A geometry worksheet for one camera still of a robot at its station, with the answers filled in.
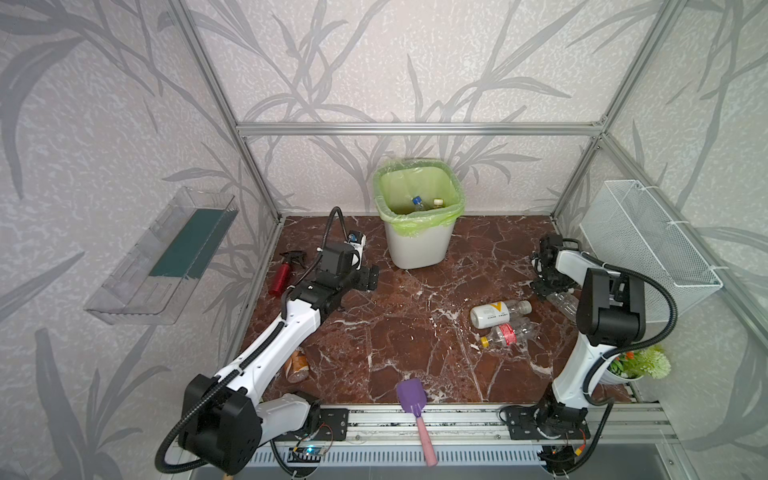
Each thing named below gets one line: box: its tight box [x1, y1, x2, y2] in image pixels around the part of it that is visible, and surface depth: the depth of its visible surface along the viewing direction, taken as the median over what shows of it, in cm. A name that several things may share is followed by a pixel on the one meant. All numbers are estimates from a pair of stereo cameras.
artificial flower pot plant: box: [602, 345, 671, 383], surface depth 72 cm
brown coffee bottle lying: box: [286, 347, 309, 383], surface depth 80 cm
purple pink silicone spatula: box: [396, 378, 438, 467], surface depth 79 cm
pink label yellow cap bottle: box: [480, 316, 533, 349], surface depth 88 cm
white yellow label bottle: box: [470, 301, 511, 329], surface depth 89 cm
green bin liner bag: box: [373, 159, 465, 237], surface depth 97 cm
